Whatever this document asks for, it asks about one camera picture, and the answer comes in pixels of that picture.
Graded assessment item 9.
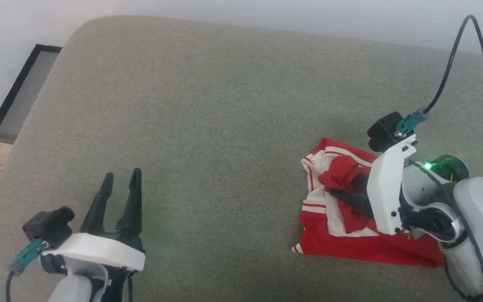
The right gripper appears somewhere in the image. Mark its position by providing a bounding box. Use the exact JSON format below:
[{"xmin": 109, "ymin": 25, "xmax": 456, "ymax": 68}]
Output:
[{"xmin": 329, "ymin": 155, "xmax": 470, "ymax": 246}]

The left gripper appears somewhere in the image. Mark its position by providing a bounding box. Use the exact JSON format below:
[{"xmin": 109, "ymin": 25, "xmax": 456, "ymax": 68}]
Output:
[{"xmin": 40, "ymin": 169, "xmax": 145, "ymax": 302}]

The red and white jersey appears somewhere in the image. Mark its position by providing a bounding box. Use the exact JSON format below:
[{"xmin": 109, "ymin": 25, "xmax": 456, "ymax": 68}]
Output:
[{"xmin": 292, "ymin": 138, "xmax": 445, "ymax": 268}]

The grey-green fabric sofa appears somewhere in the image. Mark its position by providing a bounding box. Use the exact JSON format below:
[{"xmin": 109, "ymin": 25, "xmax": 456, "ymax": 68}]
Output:
[{"xmin": 0, "ymin": 16, "xmax": 483, "ymax": 302}]

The black framed grey panel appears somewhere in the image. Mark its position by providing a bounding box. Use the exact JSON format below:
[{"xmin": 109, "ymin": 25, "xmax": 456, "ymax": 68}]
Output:
[{"xmin": 0, "ymin": 44, "xmax": 62, "ymax": 141}]

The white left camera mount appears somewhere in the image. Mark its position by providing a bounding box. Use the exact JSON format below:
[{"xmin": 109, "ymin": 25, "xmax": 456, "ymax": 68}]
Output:
[{"xmin": 41, "ymin": 233, "xmax": 146, "ymax": 272}]

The right camera cable teal plug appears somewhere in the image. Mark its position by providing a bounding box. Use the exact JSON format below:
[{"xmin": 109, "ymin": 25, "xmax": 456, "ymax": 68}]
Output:
[{"xmin": 397, "ymin": 15, "xmax": 483, "ymax": 189}]

